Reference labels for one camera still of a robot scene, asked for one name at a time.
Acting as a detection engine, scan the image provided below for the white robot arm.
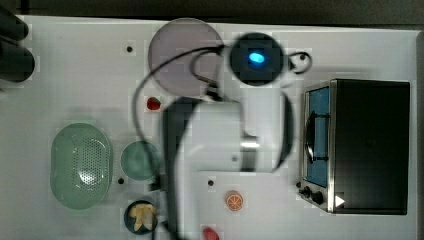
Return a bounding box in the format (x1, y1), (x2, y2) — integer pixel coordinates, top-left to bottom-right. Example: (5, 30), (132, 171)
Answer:
(162, 33), (293, 240)

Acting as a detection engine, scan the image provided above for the green oval strainer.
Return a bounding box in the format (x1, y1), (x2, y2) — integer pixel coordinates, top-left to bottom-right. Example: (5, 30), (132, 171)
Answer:
(50, 123), (113, 210)

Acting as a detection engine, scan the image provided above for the red strawberry toy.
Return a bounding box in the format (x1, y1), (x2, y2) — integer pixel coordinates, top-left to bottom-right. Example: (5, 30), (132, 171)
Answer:
(146, 97), (161, 111)

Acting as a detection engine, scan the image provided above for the orange slice toy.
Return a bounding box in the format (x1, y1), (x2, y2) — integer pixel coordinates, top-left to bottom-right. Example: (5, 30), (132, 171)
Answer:
(225, 190), (244, 212)

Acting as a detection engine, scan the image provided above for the teal green mug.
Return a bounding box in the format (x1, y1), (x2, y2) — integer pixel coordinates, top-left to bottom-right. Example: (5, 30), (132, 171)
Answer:
(121, 141), (161, 181)

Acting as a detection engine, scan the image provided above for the grey round plate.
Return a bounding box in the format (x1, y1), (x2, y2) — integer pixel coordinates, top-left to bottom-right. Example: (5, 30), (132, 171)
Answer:
(148, 18), (223, 97)

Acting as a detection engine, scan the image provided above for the pink strawberry toy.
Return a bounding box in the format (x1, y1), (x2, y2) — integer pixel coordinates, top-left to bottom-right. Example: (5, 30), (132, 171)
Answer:
(202, 227), (219, 240)

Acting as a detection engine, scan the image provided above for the peeled banana toy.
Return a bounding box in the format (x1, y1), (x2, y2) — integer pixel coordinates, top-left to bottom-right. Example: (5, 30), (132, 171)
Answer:
(129, 204), (157, 231)

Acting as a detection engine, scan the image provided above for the blue bowl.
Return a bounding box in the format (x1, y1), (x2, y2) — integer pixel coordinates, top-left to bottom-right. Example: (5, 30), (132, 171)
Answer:
(123, 200), (158, 235)

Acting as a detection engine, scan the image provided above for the black cylindrical holder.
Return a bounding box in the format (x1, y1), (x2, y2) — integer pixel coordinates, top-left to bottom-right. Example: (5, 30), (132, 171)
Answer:
(0, 7), (29, 41)
(0, 41), (35, 83)

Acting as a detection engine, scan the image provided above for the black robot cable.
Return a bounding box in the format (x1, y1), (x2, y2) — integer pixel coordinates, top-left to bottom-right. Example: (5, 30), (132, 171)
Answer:
(131, 44), (313, 240)

